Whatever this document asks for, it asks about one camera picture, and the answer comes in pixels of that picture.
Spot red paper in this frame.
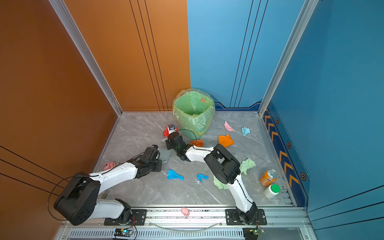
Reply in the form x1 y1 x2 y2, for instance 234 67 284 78
163 126 169 138

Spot orange crumpled paper right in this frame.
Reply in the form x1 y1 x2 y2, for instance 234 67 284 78
218 134 234 148

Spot blue crumpled paper left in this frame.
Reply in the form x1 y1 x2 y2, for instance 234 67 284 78
167 169 184 181

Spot pink paper scrap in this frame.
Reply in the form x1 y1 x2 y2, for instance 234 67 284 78
224 121 235 132

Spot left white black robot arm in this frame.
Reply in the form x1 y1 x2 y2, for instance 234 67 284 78
54 145 162 226

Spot right circuit board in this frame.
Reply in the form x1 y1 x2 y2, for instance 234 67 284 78
243 228 265 240

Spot light blue paper scrap far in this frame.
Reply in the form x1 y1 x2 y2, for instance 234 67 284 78
242 127 251 136

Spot orange crumpled paper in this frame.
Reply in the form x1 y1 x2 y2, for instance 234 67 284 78
191 139 204 148
218 134 234 148

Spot orange crumpled paper centre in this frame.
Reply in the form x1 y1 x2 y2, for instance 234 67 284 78
191 139 204 148

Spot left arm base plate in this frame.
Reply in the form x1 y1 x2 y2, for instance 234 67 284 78
104 209 147 227

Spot left circuit board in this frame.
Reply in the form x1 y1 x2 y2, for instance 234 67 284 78
114 228 134 238

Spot pink paper ball on rail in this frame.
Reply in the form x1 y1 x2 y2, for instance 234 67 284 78
181 207 190 217

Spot grey-green plastic dustpan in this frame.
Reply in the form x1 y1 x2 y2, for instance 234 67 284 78
159 148 173 164

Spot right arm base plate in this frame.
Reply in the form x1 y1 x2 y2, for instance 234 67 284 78
225 209 268 226

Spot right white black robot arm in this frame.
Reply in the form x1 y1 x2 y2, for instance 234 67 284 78
166 132 258 225

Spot light green crumpled paper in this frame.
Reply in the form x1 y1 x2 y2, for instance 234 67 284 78
213 176 229 190

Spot pink toy on yellow base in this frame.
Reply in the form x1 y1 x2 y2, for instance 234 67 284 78
104 162 116 171

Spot small blue paper scrap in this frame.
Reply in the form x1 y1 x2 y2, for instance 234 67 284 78
197 174 209 183

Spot white bottle green cap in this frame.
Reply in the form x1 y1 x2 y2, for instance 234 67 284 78
264 184 281 199

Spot green trash bin with liner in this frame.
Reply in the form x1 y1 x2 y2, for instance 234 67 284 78
173 89 216 140

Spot circuit board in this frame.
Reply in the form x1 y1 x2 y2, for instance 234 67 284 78
243 228 265 240
114 228 134 238

